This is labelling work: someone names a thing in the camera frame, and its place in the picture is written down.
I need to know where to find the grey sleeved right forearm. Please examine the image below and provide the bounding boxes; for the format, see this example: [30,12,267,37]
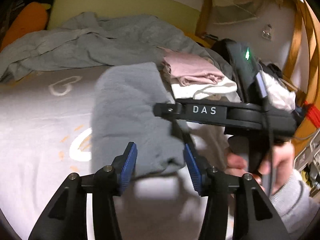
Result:
[270,170,319,239]

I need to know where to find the light grey printed bedsheet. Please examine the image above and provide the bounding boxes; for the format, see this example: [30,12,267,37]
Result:
[0,64,233,240]

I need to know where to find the grey monster print sweatshirt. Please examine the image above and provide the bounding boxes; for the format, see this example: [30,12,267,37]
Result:
[91,62,184,177]

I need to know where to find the grey-green crumpled blanket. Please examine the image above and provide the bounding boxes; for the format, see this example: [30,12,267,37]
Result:
[1,12,232,82]

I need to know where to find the right hand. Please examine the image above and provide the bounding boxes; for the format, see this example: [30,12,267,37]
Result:
[225,141,295,194]

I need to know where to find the yellow white striped headboard cushion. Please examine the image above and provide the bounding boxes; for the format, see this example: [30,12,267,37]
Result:
[48,0,203,33]

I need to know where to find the folded pink garment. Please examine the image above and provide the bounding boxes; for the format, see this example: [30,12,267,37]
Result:
[163,51,225,86]

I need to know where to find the orange carrot plush pillow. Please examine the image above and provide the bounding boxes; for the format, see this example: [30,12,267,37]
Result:
[1,2,52,51]

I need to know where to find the wooden bed frame post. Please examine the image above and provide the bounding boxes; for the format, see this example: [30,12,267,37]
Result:
[195,0,212,38]

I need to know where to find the folded white garment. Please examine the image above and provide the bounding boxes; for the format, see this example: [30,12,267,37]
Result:
[170,77,241,102]

